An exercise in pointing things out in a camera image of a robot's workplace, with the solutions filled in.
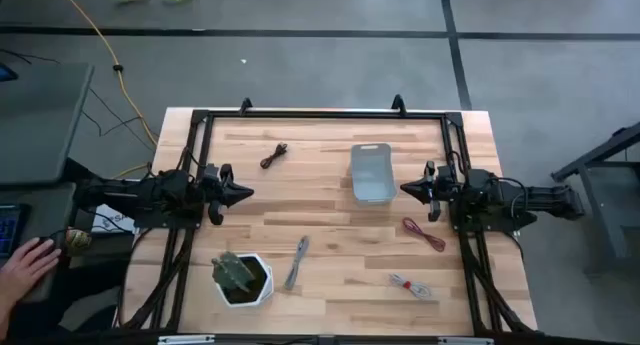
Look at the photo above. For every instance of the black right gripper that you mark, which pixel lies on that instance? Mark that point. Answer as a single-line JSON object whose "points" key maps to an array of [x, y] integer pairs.
{"points": [[440, 190]]}

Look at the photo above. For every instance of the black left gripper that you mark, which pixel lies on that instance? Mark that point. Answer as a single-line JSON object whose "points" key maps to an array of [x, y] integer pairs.
{"points": [[216, 192]]}

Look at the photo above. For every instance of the grey plastic bin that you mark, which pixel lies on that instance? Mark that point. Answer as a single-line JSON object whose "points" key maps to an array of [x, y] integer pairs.
{"points": [[372, 185]]}

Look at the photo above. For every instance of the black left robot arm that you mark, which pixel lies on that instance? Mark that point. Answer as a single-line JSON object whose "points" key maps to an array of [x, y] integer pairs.
{"points": [[150, 192]]}

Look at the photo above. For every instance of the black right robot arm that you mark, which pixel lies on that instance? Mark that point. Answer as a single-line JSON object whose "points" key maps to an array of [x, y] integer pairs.
{"points": [[500, 195]]}

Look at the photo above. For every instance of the green cactus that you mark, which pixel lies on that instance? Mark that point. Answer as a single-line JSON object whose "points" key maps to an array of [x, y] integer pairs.
{"points": [[231, 272]]}

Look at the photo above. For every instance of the white hexagonal planter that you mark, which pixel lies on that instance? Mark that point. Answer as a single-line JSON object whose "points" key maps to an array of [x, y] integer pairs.
{"points": [[265, 287]]}

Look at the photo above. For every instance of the brown round object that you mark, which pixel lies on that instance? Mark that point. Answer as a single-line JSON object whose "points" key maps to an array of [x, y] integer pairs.
{"points": [[77, 240]]}

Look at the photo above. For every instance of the person's leg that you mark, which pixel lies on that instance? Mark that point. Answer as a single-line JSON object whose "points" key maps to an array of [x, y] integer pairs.
{"points": [[75, 295]]}

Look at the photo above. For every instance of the dark grey desk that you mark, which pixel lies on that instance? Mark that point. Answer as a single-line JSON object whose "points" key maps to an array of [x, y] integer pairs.
{"points": [[45, 210]]}

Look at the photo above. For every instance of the dark grey metal table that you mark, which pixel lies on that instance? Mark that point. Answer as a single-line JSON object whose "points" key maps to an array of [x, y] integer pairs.
{"points": [[612, 235]]}

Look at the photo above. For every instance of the grey desk top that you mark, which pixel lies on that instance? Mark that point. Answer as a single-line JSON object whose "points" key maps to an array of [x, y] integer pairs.
{"points": [[40, 125]]}

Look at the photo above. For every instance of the person's hand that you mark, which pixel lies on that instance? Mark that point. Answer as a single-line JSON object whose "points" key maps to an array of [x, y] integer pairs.
{"points": [[22, 270]]}

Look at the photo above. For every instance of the black backlit keyboard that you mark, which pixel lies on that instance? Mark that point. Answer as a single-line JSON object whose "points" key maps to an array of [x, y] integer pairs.
{"points": [[7, 230]]}

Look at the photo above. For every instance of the small lit screen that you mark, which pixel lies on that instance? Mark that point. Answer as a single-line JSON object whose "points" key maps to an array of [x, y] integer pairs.
{"points": [[7, 74]]}

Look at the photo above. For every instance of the black aluminium table frame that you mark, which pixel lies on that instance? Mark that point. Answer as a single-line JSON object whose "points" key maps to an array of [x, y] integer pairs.
{"points": [[325, 114]]}

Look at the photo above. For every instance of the silver metal bracket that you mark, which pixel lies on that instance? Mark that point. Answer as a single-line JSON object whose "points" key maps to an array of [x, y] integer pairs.
{"points": [[186, 340], [465, 341]]}

